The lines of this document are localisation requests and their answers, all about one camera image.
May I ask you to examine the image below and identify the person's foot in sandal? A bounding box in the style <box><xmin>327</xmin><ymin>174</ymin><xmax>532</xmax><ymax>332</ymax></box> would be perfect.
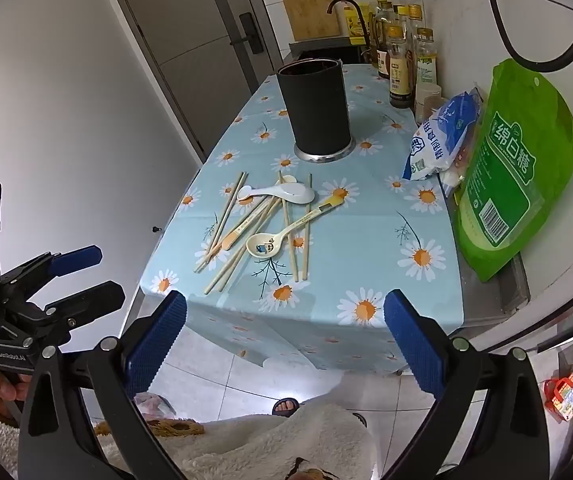
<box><xmin>271</xmin><ymin>397</ymin><xmax>301</xmax><ymax>417</ymax></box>

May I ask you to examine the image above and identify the black utensil holder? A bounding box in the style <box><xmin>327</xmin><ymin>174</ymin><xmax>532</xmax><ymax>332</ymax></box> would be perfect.
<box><xmin>276</xmin><ymin>58</ymin><xmax>356</xmax><ymax>163</ymax></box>

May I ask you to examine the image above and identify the clear plastic bag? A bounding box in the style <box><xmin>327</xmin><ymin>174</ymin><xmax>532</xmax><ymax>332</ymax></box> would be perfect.
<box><xmin>134</xmin><ymin>392</ymin><xmax>177</xmax><ymax>418</ymax></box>

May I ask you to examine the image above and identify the white ceramic spoon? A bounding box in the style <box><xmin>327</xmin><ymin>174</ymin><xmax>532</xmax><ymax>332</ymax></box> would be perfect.
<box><xmin>237</xmin><ymin>175</ymin><xmax>317</xmax><ymax>206</ymax></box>

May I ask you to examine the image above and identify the wooden cutting board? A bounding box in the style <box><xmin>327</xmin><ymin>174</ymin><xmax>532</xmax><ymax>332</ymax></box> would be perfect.
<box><xmin>278</xmin><ymin>0</ymin><xmax>341</xmax><ymax>42</ymax></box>

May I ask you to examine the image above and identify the dark soy sauce bottle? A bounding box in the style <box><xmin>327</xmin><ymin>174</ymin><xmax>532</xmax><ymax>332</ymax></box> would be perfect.
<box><xmin>386</xmin><ymin>25</ymin><xmax>415</xmax><ymax>109</ymax></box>

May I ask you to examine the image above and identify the green sugar bag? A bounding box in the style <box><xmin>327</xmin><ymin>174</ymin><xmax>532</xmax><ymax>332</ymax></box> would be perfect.
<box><xmin>453</xmin><ymin>58</ymin><xmax>573</xmax><ymax>282</ymax></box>

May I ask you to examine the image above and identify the white and blue salt bag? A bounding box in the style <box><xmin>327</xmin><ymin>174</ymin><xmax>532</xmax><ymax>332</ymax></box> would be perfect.
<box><xmin>402</xmin><ymin>87</ymin><xmax>484</xmax><ymax>182</ymax></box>

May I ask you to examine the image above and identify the grey door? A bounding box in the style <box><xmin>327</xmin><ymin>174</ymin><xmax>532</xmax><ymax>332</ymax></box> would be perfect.
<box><xmin>104</xmin><ymin>0</ymin><xmax>287</xmax><ymax>163</ymax></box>

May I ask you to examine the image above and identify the red snack box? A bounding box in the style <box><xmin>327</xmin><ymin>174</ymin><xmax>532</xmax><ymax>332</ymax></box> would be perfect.
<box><xmin>543</xmin><ymin>372</ymin><xmax>573</xmax><ymax>421</ymax></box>

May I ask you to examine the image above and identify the pile of wooden chopsticks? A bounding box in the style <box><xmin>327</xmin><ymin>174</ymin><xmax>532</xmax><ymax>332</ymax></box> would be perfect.
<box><xmin>194</xmin><ymin>170</ymin><xmax>314</xmax><ymax>295</ymax></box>

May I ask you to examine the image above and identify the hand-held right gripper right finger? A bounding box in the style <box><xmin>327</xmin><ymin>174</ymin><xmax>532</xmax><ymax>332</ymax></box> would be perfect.
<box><xmin>383</xmin><ymin>288</ymin><xmax>549</xmax><ymax>480</ymax></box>

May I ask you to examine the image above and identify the daisy print tablecloth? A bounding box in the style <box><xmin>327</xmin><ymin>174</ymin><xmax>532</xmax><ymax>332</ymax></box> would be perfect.
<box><xmin>139</xmin><ymin>62</ymin><xmax>467</xmax><ymax>376</ymax></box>

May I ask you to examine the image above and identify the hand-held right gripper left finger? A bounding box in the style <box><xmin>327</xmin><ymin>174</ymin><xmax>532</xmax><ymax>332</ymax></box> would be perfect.
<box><xmin>18</xmin><ymin>290</ymin><xmax>188</xmax><ymax>480</ymax></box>

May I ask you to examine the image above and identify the black faucet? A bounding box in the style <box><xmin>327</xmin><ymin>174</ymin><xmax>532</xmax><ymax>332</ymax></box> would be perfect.
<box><xmin>327</xmin><ymin>0</ymin><xmax>371</xmax><ymax>63</ymax></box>

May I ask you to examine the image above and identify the black door lock handle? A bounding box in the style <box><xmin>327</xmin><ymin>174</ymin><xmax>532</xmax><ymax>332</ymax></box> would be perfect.
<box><xmin>230</xmin><ymin>14</ymin><xmax>266</xmax><ymax>53</ymax></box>

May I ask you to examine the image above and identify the white plastic packet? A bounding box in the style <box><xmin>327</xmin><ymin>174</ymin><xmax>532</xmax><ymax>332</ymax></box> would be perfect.
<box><xmin>439</xmin><ymin>169</ymin><xmax>467</xmax><ymax>197</ymax></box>

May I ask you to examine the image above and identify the white lid jar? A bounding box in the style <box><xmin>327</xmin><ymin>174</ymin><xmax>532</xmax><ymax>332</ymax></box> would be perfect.
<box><xmin>415</xmin><ymin>83</ymin><xmax>443</xmax><ymax>125</ymax></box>

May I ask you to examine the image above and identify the steel sink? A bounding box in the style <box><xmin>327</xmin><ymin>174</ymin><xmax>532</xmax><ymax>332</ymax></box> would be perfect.
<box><xmin>289</xmin><ymin>35</ymin><xmax>372</xmax><ymax>66</ymax></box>

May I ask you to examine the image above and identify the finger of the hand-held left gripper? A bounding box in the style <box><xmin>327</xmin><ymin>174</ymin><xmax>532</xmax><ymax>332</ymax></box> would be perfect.
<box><xmin>29</xmin><ymin>281</ymin><xmax>126</xmax><ymax>333</ymax></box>
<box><xmin>1</xmin><ymin>245</ymin><xmax>103</xmax><ymax>306</ymax></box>

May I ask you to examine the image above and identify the cartoon print cream spoon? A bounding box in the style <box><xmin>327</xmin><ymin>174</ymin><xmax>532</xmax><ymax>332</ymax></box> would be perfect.
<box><xmin>245</xmin><ymin>196</ymin><xmax>343</xmax><ymax>259</ymax></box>

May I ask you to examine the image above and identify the yellow oil jug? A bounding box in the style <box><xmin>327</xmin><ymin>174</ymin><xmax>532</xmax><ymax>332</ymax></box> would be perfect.
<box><xmin>342</xmin><ymin>2</ymin><xmax>371</xmax><ymax>45</ymax></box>

